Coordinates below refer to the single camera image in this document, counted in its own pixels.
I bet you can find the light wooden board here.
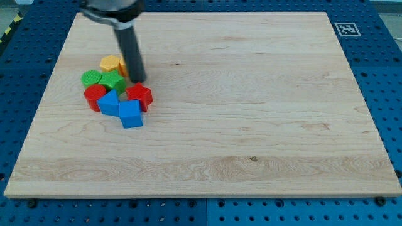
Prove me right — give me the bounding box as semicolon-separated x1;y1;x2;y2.
4;12;401;199

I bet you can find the green cylinder block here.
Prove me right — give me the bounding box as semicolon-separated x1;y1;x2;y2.
80;70;102;88

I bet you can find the blue cube block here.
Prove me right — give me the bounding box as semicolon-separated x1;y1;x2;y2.
119;100;143;129

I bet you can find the white fiducial marker tag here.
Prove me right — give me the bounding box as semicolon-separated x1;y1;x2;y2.
335;22;361;37

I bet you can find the orange yellow block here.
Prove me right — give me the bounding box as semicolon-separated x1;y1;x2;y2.
119;55;129;77

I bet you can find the black bolt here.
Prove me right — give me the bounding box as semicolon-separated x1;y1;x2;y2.
374;196;387;207
26;199;38;209

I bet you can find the red cylinder block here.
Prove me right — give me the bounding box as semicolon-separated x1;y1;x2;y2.
84;84;107;112

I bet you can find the black bolt left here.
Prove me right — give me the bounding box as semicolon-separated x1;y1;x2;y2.
26;199;38;209

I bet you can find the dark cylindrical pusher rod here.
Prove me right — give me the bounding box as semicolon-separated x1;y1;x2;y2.
114;23;146;83

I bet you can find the grey robot arm flange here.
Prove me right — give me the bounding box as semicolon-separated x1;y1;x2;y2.
79;0;145;30

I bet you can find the red star block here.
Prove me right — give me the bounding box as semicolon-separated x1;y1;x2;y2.
126;82;153;112

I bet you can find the blue triangle block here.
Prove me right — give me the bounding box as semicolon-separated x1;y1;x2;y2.
97;89;119;117

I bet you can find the black bolt right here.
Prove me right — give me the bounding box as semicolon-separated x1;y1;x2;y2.
374;196;387;207

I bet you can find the green star block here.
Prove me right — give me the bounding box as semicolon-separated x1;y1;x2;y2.
99;70;126;95

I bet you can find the yellow hexagon block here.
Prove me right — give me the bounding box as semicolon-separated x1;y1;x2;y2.
99;55;120;72

